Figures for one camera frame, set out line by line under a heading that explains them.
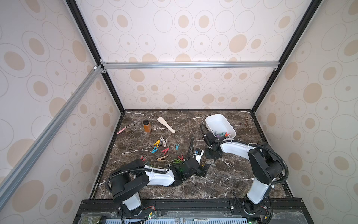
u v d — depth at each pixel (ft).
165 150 3.11
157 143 3.25
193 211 2.41
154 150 3.12
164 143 3.26
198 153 2.34
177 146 3.18
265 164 1.59
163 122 3.70
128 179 1.57
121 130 3.47
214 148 2.28
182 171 2.13
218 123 3.59
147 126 3.28
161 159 3.02
